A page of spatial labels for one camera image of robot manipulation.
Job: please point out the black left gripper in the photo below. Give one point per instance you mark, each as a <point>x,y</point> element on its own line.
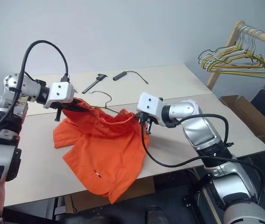
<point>58,115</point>

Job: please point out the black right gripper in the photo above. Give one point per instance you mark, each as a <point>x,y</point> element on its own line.
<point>149,126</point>

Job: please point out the orange shorts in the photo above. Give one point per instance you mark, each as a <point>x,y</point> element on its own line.
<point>104,151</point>

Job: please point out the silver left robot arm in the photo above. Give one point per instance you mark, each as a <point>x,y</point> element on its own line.
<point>33,89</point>

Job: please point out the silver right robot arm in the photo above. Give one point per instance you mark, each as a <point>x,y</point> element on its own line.
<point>188,109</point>

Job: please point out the black caliper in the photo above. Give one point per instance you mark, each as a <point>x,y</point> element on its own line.
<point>90,86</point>

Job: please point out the flat cardboard sheet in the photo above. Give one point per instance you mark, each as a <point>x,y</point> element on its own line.
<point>146,186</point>

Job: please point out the bunch of hangers on rack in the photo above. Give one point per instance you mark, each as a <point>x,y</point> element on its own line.
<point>242,73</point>

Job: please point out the open cardboard box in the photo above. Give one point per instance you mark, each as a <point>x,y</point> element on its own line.
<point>256,121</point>

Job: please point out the wooden clothes rack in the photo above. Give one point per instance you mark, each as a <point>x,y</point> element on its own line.
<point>231,39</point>

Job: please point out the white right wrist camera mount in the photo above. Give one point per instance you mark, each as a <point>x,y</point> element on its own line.
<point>149,102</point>

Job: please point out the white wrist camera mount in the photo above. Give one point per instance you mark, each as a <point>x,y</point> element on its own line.
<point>59,92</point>
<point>149,102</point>

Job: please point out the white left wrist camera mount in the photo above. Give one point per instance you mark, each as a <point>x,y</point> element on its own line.
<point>59,92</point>

